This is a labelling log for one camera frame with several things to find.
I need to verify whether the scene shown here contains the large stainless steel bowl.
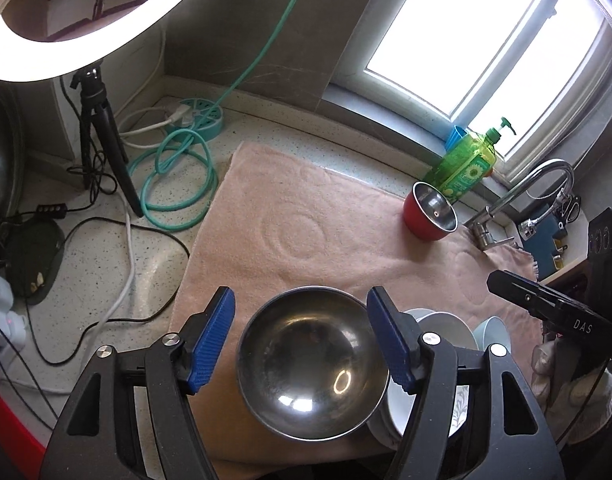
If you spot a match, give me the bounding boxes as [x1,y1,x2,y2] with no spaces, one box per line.
[235,286,389,442]

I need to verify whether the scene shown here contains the white plate grey leaf pattern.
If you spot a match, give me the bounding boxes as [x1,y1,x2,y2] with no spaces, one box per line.
[368,309,477,456]

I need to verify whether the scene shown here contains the red steel-lined bowl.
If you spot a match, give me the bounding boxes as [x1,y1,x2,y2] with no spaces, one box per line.
[402,181,459,242]

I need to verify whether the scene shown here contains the small white ceramic bowl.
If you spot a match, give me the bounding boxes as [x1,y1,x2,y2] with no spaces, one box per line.
[473,316,512,352]

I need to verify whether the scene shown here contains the chrome kitchen faucet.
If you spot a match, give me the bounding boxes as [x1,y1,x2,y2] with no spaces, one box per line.
[466,158,575,252]

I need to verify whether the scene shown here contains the gloved right hand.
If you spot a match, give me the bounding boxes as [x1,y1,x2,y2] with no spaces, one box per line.
[530,338,612,448]

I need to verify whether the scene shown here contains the blue utensil holder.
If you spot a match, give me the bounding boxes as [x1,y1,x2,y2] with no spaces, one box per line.
[523,214,568,281]

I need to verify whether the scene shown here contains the scissors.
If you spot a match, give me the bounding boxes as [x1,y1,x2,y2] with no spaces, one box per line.
[561,195,582,224]

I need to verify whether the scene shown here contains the pink towel mat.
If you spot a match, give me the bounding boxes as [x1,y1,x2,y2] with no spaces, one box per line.
[170,142,541,479]

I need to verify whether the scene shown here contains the green dish soap bottle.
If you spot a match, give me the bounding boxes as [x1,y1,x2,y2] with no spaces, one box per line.
[422,117,515,204]

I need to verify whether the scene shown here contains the blue plastic cup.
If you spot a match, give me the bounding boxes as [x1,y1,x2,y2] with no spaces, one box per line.
[445,125,469,153]

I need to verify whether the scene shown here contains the black dish on counter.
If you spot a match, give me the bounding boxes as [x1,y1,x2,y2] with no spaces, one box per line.
[4,217,65,306]

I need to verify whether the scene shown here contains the red object at edge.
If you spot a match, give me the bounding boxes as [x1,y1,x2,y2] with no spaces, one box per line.
[0,395,45,480]

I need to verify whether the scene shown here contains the black tripod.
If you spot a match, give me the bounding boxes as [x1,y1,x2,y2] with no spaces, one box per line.
[70,60,143,218]

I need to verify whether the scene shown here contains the dark metal pot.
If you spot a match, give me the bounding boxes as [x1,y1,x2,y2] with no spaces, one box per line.
[0,84,26,219]

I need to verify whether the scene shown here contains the black cable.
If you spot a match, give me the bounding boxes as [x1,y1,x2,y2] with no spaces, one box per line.
[20,77,192,366]

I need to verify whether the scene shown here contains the green cable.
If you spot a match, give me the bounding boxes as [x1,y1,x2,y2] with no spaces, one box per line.
[126,0,321,232]

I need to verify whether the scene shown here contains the teal cable reel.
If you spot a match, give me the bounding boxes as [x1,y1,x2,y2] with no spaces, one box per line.
[164,98,225,141]

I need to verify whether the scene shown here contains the white power cable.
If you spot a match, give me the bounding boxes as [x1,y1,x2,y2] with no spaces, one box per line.
[74,98,192,361]

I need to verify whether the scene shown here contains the window frame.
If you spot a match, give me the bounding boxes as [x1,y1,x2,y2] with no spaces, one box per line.
[332,0,612,184]

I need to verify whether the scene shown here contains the white ring light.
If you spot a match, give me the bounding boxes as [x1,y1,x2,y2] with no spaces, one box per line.
[0,0,182,82]

